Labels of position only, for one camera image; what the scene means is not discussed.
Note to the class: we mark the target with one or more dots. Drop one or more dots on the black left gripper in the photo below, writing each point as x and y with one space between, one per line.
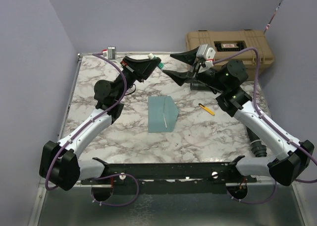
132 66

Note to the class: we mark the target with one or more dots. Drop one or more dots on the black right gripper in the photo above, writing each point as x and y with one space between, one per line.
180 78

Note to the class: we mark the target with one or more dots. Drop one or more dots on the white glue stick cap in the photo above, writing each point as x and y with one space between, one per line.
150 56

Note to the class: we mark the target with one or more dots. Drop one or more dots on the green white glue stick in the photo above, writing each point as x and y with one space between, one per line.
160 66

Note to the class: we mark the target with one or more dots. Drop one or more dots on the light blue paper envelope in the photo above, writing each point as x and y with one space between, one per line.
157 105

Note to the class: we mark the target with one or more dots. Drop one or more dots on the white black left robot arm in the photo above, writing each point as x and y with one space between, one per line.
60 166

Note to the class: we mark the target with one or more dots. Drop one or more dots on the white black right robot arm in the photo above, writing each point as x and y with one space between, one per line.
291 156

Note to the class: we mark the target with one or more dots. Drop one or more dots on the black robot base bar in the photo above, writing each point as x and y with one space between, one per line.
168 178

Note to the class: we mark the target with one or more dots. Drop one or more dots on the yellow utility knife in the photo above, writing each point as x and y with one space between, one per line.
207 109

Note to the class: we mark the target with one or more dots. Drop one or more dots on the tan plastic tool case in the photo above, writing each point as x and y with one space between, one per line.
226 43

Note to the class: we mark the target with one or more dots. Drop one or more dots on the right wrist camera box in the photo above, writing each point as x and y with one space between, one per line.
205 54

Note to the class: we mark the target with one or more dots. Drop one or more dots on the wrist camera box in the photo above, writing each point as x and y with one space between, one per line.
110 53
205 54

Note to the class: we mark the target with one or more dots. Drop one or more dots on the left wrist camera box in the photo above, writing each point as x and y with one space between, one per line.
110 53

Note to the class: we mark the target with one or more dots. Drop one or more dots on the aluminium rail frame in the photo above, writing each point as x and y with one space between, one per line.
61 168

